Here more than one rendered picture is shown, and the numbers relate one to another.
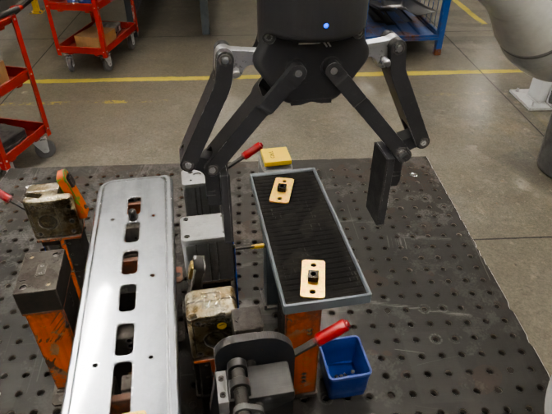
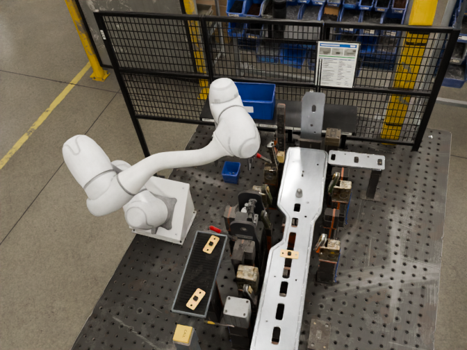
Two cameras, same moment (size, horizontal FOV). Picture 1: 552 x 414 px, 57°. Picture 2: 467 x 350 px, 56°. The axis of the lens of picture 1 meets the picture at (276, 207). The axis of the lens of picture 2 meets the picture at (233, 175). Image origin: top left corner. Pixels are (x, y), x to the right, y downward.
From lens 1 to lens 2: 182 cm
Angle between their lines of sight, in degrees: 89
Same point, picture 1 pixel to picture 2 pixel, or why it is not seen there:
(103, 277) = (290, 328)
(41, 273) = (318, 331)
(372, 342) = (168, 320)
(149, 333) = (274, 287)
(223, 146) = not seen: hidden behind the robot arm
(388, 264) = not seen: outside the picture
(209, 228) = (235, 303)
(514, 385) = (128, 278)
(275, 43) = not seen: hidden behind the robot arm
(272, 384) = (242, 214)
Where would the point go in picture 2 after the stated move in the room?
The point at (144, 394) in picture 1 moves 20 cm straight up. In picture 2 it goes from (279, 262) to (279, 239)
